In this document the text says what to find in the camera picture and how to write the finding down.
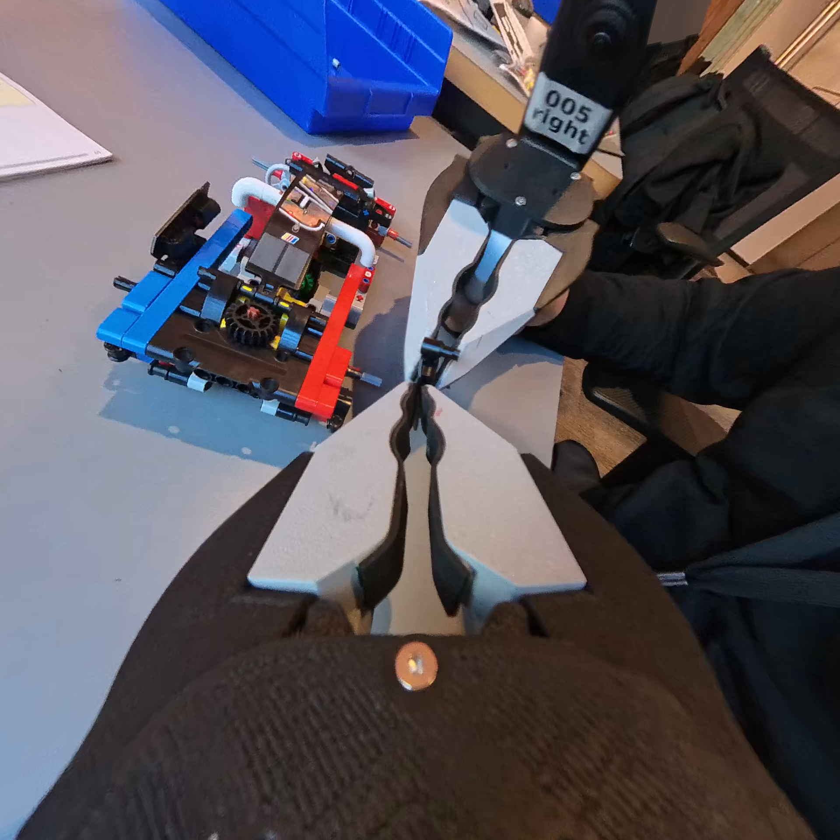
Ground grey desk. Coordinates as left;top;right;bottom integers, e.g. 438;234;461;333
0;0;567;834

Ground blue storage bin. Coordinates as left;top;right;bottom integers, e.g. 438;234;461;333
159;0;455;137

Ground open instruction booklet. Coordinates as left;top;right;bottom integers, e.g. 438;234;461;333
0;71;114;182

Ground toy brick car assembly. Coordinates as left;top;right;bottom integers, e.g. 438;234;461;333
97;151;416;431

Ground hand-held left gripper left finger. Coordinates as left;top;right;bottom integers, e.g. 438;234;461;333
247;384;416;635

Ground black jacket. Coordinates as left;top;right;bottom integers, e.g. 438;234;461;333
591;36;821;277

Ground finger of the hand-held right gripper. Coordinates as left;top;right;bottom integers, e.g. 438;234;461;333
402;197;493;383
436;233;567;389

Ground person's right forearm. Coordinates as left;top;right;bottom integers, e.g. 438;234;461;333
525;266;840;421

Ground small black connector piece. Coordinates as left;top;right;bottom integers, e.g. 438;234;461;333
410;338;462;388

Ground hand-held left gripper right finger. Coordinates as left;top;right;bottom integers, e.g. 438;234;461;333
422;386;588;635

